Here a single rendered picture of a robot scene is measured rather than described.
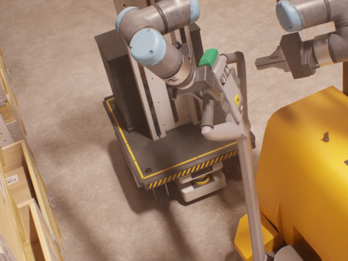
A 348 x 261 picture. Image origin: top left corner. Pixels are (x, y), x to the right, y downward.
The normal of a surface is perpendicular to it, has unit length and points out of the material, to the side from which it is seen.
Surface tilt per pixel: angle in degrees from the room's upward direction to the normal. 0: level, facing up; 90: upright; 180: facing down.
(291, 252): 0
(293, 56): 90
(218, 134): 81
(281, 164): 74
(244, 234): 22
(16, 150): 90
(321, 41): 33
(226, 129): 69
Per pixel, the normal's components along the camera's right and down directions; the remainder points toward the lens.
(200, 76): -0.55, -0.35
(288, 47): -0.34, 0.63
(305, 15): 0.12, 0.29
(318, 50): -0.52, 0.20
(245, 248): -0.52, -0.58
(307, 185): -0.92, 0.15
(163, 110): 0.32, 0.53
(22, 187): -0.20, -0.77
